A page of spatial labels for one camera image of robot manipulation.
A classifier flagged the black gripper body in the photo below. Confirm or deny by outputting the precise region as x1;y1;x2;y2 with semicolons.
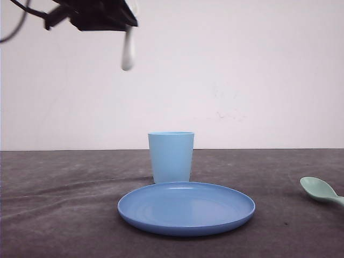
44;0;138;31

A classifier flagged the white plastic fork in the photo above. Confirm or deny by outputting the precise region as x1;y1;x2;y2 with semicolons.
121;1;139;71

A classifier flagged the light blue plastic cup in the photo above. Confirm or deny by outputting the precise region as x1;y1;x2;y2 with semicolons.
148;132;194;184

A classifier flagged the mint green plastic spoon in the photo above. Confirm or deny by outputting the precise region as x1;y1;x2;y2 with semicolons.
299;176;343;206

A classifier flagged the blue plastic plate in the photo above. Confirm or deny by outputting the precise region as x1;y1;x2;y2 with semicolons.
117;182;256;237

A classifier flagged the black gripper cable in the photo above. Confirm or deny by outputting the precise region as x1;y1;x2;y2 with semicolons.
0;0;49;44

